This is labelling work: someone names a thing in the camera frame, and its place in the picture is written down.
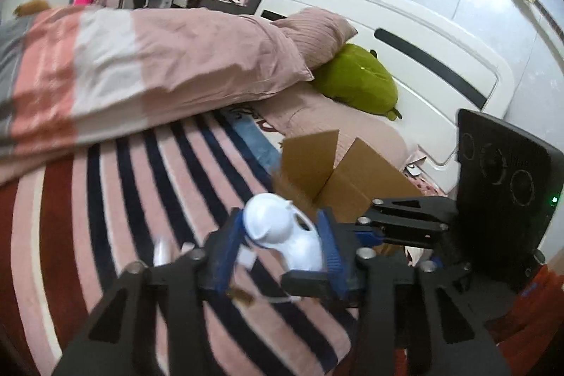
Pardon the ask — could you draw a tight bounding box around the person's right forearm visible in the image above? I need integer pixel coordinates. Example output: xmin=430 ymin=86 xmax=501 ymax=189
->
xmin=485 ymin=265 xmax=564 ymax=376

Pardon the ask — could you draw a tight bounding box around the pink white striped duvet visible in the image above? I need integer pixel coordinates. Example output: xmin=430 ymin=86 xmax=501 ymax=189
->
xmin=0 ymin=5 xmax=314 ymax=185

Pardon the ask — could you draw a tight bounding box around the guitar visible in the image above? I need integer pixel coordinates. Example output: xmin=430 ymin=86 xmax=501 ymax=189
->
xmin=503 ymin=0 xmax=564 ymax=53

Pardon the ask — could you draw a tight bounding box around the white bed headboard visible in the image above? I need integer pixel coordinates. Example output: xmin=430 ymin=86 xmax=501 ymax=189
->
xmin=255 ymin=0 xmax=516 ymax=194

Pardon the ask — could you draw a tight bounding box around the white figurine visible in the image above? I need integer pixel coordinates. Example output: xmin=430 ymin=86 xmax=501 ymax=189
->
xmin=244 ymin=193 xmax=336 ymax=298

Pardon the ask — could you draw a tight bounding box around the cardboard box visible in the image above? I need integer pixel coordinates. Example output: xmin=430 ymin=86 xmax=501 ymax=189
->
xmin=270 ymin=129 xmax=426 ymax=248

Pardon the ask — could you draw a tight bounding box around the pink printed bed sheet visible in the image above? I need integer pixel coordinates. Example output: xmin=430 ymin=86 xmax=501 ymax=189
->
xmin=220 ymin=85 xmax=426 ymax=192

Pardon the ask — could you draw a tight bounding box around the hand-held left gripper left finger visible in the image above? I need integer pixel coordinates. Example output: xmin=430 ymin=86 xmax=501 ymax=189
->
xmin=53 ymin=209 xmax=248 ymax=376

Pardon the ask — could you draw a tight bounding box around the brown plush toy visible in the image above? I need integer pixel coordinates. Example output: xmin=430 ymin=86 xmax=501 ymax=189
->
xmin=14 ymin=0 xmax=50 ymax=17

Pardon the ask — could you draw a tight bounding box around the pink pillow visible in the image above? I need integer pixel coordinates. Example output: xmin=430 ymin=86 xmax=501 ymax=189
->
xmin=272 ymin=7 xmax=358 ymax=71

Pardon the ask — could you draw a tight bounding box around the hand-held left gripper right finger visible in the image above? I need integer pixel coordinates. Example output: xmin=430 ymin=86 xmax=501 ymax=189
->
xmin=315 ymin=208 xmax=513 ymax=376

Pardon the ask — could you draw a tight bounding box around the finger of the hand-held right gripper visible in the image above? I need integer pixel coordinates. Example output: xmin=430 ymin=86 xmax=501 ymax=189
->
xmin=352 ymin=217 xmax=451 ymax=250
xmin=365 ymin=196 xmax=460 ymax=228

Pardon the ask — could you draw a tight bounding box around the striped blanket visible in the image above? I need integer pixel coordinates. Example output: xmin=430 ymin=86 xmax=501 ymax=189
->
xmin=0 ymin=112 xmax=358 ymax=376

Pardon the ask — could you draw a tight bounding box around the green plush toy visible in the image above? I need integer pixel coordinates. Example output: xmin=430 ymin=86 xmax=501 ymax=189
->
xmin=312 ymin=43 xmax=404 ymax=122

